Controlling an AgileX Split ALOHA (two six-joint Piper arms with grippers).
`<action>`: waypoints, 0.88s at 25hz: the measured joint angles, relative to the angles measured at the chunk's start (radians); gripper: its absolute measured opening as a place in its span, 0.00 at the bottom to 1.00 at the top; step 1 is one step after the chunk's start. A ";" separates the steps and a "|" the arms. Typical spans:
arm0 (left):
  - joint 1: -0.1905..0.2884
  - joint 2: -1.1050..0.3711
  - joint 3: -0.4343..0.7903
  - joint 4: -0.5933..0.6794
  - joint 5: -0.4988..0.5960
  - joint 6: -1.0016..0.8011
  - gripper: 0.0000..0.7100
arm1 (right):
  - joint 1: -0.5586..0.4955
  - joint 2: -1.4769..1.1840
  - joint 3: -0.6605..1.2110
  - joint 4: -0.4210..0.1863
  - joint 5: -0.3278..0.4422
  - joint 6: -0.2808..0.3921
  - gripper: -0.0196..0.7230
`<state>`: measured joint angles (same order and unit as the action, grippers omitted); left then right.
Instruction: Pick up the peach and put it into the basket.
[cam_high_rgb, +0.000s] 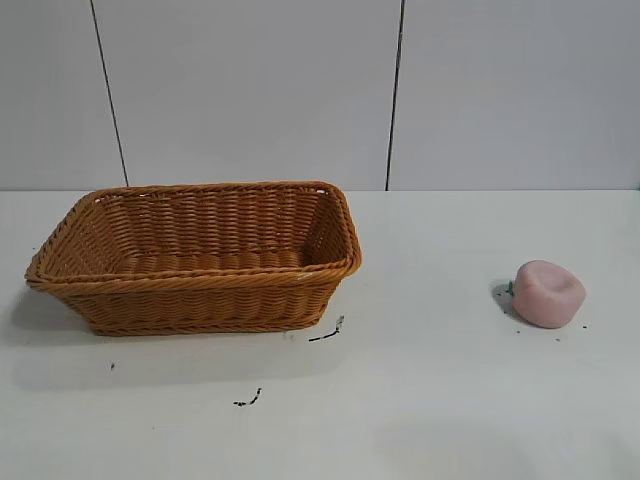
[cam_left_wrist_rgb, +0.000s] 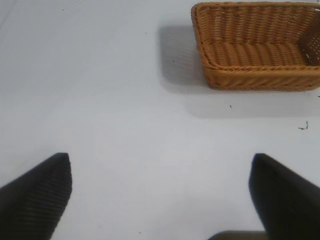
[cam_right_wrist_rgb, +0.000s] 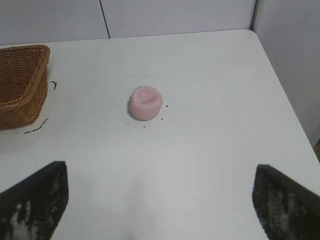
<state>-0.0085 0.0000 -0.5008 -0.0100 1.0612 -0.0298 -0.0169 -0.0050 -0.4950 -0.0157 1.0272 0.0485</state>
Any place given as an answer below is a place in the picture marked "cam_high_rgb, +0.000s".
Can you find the pink soft toy peach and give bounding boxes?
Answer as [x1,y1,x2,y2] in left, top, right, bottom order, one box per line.
[506,259,587,330]

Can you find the brown woven wicker basket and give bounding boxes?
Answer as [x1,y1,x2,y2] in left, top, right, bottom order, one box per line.
[24,179,362,337]

